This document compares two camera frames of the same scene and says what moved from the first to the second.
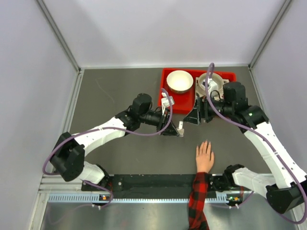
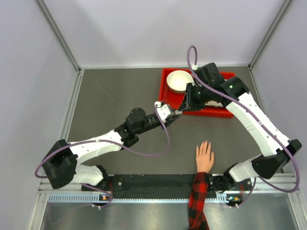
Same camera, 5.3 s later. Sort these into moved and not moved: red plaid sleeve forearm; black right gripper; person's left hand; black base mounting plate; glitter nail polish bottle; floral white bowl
Moved: black right gripper; glitter nail polish bottle
Not moved: black base mounting plate; red plaid sleeve forearm; person's left hand; floral white bowl
